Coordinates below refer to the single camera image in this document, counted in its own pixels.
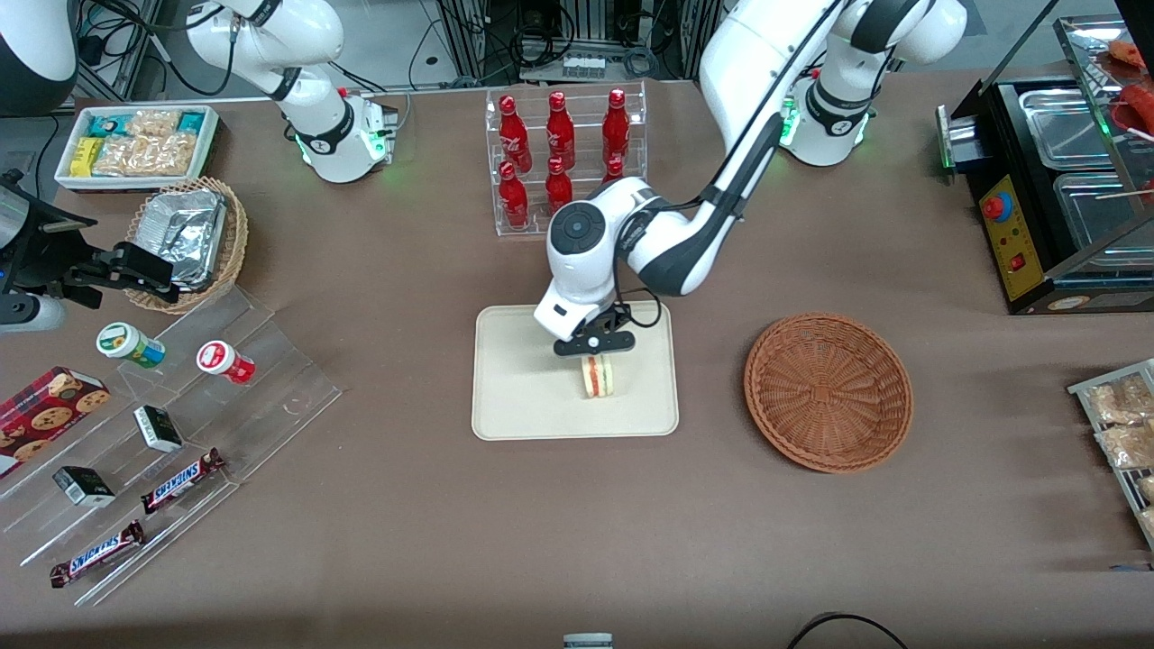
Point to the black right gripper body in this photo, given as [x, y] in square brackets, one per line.
[47, 255]

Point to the triangular sandwich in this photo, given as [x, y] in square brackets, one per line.
[600, 379]

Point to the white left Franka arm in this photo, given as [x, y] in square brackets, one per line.
[748, 72]

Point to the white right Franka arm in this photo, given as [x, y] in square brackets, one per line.
[315, 135]

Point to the beige rectangular tray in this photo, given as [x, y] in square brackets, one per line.
[514, 388]

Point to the light tan wicker basket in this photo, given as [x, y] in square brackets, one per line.
[236, 243]

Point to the brown wicker basket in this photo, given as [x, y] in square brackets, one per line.
[829, 392]

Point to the tray of packaged pastries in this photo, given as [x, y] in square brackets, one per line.
[1127, 491]

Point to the silver foil container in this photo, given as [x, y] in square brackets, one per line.
[185, 234]

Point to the green lid cup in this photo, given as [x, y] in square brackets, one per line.
[122, 341]

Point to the red lid cup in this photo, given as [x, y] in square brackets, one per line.
[219, 359]

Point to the clear acrylic bottle rack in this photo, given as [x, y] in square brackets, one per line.
[532, 230]

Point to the large clear cracker bag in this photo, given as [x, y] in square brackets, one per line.
[149, 156]

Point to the yellow snack pack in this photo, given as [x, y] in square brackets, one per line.
[86, 156]

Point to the white rectangular snack bin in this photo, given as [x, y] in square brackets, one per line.
[209, 144]

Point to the red cola bottle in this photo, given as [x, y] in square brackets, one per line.
[514, 198]
[559, 185]
[616, 126]
[560, 131]
[613, 169]
[514, 135]

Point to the small black box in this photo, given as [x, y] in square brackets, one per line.
[159, 429]
[83, 485]

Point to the small clear cracker bag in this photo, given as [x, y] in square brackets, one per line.
[153, 122]

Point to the teal snack pack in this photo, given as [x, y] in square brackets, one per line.
[106, 124]
[192, 121]

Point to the red chocolate chip cookie box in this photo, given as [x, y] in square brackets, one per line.
[45, 415]

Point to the clear acrylic stepped display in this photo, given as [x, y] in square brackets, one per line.
[270, 397]

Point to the Snickers bar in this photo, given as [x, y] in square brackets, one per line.
[180, 482]
[97, 553]

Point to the white power strip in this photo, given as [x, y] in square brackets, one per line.
[582, 65]

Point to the small grey object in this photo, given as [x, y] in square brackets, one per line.
[588, 641]

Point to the black food warmer machine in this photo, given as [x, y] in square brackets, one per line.
[1014, 234]

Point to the clear bag of pastries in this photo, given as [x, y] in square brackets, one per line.
[1148, 489]
[1129, 446]
[1122, 401]

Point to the orange fried food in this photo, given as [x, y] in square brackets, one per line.
[1127, 52]

